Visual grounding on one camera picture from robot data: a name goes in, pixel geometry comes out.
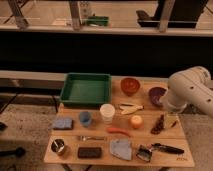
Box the red bowl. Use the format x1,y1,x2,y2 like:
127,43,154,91
121,77,140,96

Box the purple bowl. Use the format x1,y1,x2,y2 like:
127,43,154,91
148,87,166,107

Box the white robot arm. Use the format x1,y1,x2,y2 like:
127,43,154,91
160,66,213,117

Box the green plastic tray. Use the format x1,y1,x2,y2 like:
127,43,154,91
60,73,111,108

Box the white plastic cup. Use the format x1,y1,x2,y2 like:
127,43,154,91
100,104,115,123

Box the yellow banana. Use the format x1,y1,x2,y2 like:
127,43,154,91
119,104,144,115

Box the blue plastic cup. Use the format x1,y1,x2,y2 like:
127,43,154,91
79,111,92,127

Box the orange carrot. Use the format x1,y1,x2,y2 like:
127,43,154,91
106,127,131,137

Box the orange fruit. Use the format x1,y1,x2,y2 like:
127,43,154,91
130,115,143,129

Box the metal fork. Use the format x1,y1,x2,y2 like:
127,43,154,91
78,136,106,141

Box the blue sponge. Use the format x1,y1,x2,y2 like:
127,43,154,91
52,118,73,130

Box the blue folded cloth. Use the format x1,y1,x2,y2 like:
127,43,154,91
109,139,132,161

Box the dark grape bunch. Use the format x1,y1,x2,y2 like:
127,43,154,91
151,115,164,135

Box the green object in background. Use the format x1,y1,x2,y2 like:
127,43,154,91
86,16,109,26

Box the dark brown block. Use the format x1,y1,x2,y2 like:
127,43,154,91
78,147,102,158

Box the metal cup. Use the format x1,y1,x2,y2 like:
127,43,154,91
51,139,66,155

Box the black background machine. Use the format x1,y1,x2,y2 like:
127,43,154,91
136,0,209,28

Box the black handled tool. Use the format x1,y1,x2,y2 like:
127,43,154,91
151,143,185,154

